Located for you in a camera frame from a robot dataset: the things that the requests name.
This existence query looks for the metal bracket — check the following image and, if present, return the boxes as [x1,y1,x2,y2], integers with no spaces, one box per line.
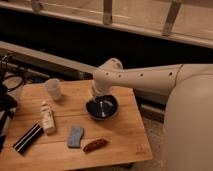
[162,0,181,36]
[102,0,112,25]
[31,0,43,12]

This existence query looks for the metal bracket middle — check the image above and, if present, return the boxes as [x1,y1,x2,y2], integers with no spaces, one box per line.
[102,0,112,25]

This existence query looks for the metal bracket right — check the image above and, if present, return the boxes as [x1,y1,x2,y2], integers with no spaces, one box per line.
[162,0,181,36]

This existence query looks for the blue sponge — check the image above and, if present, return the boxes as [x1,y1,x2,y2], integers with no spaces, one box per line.
[67,126,84,148]

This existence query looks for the white squeeze bottle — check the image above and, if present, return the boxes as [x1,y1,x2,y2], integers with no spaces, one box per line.
[40,101,56,135]

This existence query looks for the grey metal rail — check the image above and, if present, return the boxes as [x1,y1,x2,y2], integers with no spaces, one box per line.
[0,41,95,74]

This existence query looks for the brown snack bar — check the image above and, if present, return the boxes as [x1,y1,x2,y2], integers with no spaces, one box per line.
[83,138,108,153]

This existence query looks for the metal bracket left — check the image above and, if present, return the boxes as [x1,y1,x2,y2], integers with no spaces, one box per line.
[31,0,43,12]

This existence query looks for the black cables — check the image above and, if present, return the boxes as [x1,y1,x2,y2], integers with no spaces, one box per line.
[0,53,26,94]

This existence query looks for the black equipment at left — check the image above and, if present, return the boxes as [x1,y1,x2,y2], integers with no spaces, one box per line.
[0,83,17,152]

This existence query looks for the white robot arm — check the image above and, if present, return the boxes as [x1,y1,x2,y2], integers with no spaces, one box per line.
[91,58,213,171]

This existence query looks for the dark blue bowl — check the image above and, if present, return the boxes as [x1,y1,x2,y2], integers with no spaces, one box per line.
[86,95,118,120]

